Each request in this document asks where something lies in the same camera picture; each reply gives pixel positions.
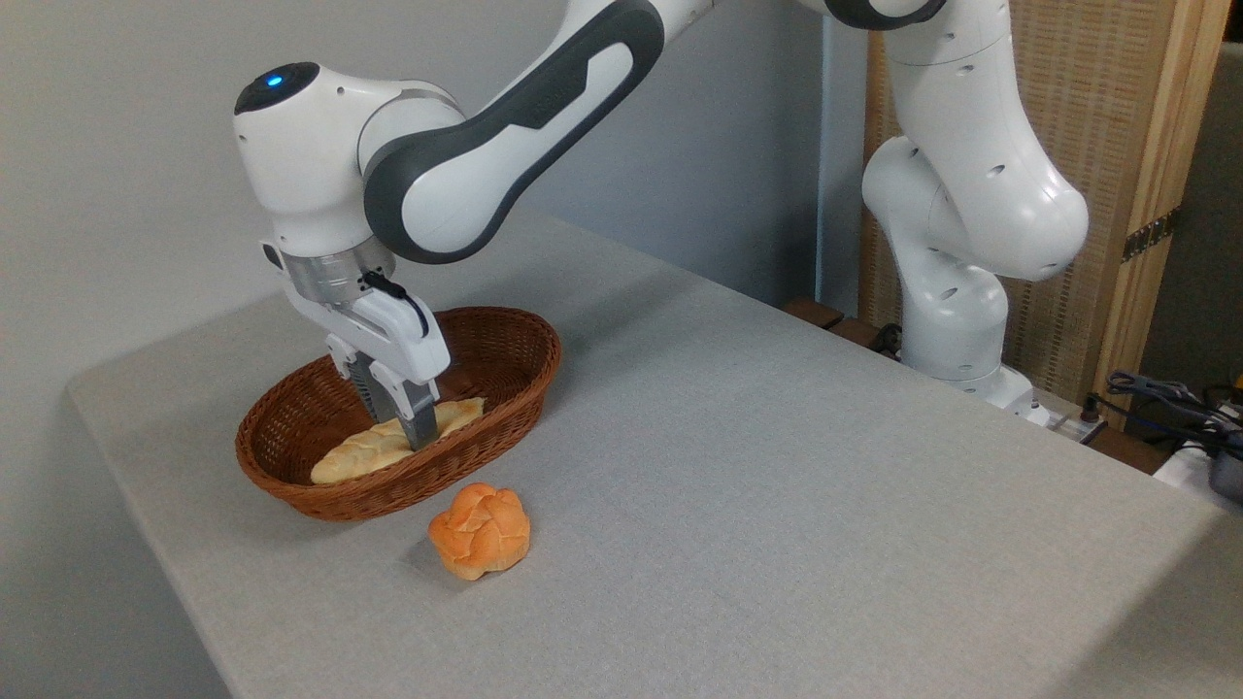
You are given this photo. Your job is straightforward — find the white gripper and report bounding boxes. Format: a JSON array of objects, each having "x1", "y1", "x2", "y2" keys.
[{"x1": 285, "y1": 283, "x2": 453, "y2": 451}]

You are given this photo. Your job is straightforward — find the long pale bread loaf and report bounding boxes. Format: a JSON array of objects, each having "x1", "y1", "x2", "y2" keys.
[{"x1": 310, "y1": 396, "x2": 487, "y2": 485}]

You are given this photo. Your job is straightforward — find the round orange bread roll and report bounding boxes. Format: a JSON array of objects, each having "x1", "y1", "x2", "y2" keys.
[{"x1": 428, "y1": 483, "x2": 532, "y2": 582}]

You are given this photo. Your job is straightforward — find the brown wicker basket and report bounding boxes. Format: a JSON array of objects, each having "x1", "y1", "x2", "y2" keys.
[{"x1": 236, "y1": 307, "x2": 563, "y2": 522}]

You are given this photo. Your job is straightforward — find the wooden rattan folding screen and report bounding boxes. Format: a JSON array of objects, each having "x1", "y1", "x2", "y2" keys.
[{"x1": 859, "y1": 0, "x2": 1232, "y2": 430}]

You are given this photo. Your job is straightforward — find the metal screen hinge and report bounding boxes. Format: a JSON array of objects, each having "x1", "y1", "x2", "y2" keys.
[{"x1": 1121, "y1": 208, "x2": 1182, "y2": 264}]

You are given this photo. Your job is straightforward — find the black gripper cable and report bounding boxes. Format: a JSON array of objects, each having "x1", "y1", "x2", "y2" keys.
[{"x1": 362, "y1": 271, "x2": 431, "y2": 340}]

